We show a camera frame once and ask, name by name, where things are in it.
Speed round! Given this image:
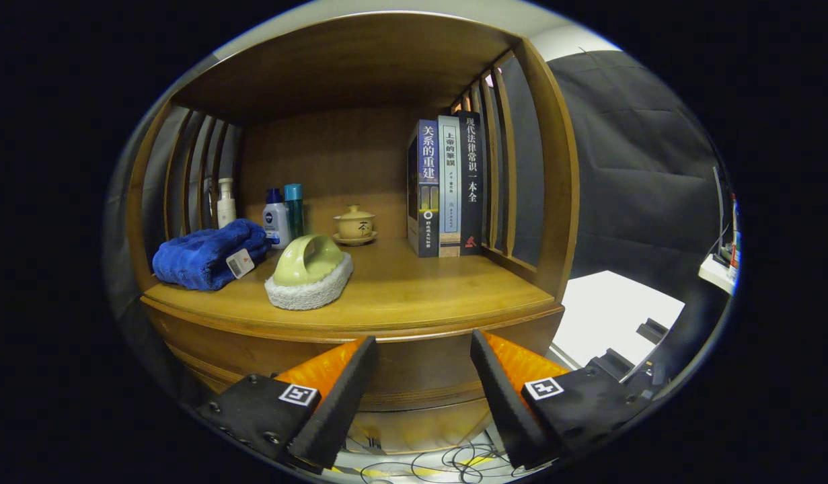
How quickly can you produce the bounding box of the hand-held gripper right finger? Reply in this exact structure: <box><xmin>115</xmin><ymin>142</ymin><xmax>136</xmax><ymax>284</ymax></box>
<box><xmin>470</xmin><ymin>329</ymin><xmax>656</xmax><ymax>470</ymax></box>

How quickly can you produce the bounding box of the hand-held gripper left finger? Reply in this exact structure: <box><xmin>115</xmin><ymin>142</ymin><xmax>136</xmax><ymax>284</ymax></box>
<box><xmin>197</xmin><ymin>336</ymin><xmax>379</xmax><ymax>468</ymax></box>

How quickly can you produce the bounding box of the green scrub brush white pad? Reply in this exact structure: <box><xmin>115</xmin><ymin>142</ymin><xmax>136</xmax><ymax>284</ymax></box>
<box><xmin>264</xmin><ymin>234</ymin><xmax>354</xmax><ymax>311</ymax></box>

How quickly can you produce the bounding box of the wooden cabinet door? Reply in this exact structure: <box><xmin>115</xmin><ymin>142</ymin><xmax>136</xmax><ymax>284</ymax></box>
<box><xmin>350</xmin><ymin>401</ymin><xmax>493</xmax><ymax>455</ymax></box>

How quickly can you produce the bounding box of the wooden countertop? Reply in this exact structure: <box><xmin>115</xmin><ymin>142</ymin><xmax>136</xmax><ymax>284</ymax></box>
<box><xmin>141</xmin><ymin>237</ymin><xmax>564</xmax><ymax>344</ymax></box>

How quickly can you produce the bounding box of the wooden cabinet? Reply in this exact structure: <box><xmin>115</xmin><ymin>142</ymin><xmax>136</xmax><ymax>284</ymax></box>
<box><xmin>124</xmin><ymin>10</ymin><xmax>581</xmax><ymax>458</ymax></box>

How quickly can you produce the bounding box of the white box table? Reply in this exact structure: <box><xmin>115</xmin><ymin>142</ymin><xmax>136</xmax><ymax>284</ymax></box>
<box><xmin>548</xmin><ymin>270</ymin><xmax>685</xmax><ymax>369</ymax></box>

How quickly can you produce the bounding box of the black clip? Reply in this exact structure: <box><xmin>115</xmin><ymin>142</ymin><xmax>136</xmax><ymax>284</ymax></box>
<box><xmin>636</xmin><ymin>318</ymin><xmax>670</xmax><ymax>345</ymax></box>

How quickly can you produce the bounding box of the beige lidded tea cup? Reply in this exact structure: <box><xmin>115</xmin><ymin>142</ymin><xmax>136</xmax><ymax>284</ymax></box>
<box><xmin>332</xmin><ymin>204</ymin><xmax>379</xmax><ymax>247</ymax></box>

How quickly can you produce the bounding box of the white bottle dark blue cap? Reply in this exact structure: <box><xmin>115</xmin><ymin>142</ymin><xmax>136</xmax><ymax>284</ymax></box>
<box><xmin>262</xmin><ymin>188</ymin><xmax>293</xmax><ymax>251</ymax></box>

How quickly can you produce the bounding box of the teal clear bottle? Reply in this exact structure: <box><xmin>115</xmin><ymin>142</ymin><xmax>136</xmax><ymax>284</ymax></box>
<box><xmin>284</xmin><ymin>184</ymin><xmax>305</xmax><ymax>239</ymax></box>

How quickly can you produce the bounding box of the blue folded towel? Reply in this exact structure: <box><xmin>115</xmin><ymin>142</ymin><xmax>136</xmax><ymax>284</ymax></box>
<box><xmin>152</xmin><ymin>218</ymin><xmax>272</xmax><ymax>292</ymax></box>

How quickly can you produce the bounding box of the light grey spine book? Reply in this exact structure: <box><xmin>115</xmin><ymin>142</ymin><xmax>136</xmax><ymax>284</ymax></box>
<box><xmin>437</xmin><ymin>115</ymin><xmax>463</xmax><ymax>258</ymax></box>

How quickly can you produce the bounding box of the white pump bottle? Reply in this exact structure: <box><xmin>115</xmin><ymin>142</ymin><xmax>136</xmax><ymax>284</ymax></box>
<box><xmin>216</xmin><ymin>177</ymin><xmax>237</xmax><ymax>229</ymax></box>

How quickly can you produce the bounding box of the blue spine book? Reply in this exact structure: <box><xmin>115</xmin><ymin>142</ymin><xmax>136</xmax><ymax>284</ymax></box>
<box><xmin>407</xmin><ymin>120</ymin><xmax>441</xmax><ymax>258</ymax></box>

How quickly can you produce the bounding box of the white side table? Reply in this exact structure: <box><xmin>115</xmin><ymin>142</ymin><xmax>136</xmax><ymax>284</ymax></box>
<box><xmin>698</xmin><ymin>252</ymin><xmax>737</xmax><ymax>296</ymax></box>

